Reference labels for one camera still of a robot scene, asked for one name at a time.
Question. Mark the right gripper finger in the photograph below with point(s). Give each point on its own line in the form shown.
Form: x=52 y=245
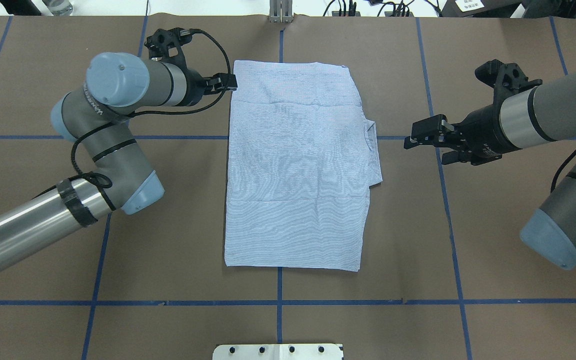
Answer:
x=431 y=129
x=411 y=142

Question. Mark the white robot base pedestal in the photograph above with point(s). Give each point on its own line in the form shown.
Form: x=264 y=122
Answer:
x=280 y=351

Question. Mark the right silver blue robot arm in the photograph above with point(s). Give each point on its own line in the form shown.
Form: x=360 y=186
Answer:
x=524 y=113

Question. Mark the aluminium frame post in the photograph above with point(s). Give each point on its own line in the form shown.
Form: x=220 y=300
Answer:
x=281 y=11

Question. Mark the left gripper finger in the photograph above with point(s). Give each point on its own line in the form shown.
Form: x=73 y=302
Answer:
x=223 y=82

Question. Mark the black box white label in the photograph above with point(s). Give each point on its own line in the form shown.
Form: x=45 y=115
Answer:
x=479 y=8

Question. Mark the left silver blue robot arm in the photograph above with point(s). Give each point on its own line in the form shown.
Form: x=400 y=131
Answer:
x=111 y=171

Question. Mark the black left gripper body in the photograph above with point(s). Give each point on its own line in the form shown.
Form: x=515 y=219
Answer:
x=195 y=85

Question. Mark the clear bottle black lid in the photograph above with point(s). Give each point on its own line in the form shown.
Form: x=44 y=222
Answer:
x=59 y=8

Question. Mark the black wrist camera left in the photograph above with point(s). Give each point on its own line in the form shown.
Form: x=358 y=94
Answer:
x=166 y=45

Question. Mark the blue striped button shirt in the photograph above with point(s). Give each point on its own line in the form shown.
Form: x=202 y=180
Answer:
x=302 y=157

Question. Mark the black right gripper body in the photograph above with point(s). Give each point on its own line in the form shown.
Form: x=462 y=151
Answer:
x=482 y=129

